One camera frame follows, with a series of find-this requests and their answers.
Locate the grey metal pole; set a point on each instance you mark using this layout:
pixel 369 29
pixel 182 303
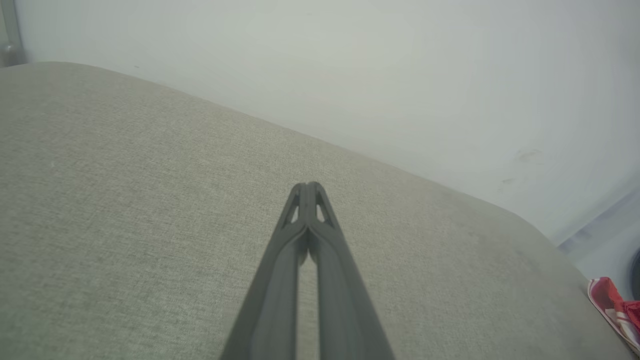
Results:
pixel 11 35

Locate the red white-sleeved shirt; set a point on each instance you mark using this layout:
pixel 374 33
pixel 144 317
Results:
pixel 612 300

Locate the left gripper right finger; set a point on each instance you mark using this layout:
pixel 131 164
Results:
pixel 345 310

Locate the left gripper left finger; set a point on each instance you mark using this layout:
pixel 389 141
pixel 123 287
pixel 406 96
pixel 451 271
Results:
pixel 272 300

